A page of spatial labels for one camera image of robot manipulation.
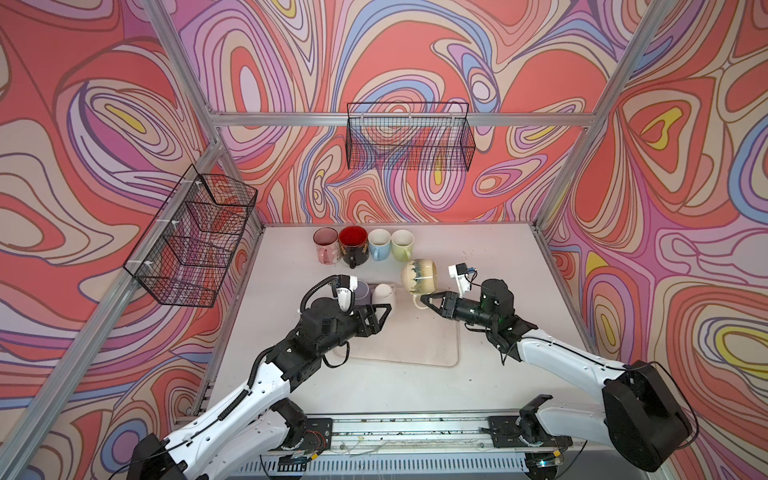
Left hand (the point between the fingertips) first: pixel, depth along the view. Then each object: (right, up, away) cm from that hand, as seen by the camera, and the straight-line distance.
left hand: (386, 308), depth 72 cm
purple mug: (-7, +1, +17) cm, 19 cm away
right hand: (+10, 0, +6) cm, 12 cm away
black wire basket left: (-52, +17, +7) cm, 55 cm away
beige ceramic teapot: (+9, +7, +3) cm, 11 cm away
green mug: (+5, +17, +30) cm, 35 cm away
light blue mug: (-3, +17, +30) cm, 34 cm away
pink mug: (-21, +17, +30) cm, 40 cm away
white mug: (-1, +1, +17) cm, 17 cm away
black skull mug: (-11, +17, +29) cm, 35 cm away
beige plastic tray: (+7, -12, +19) cm, 23 cm away
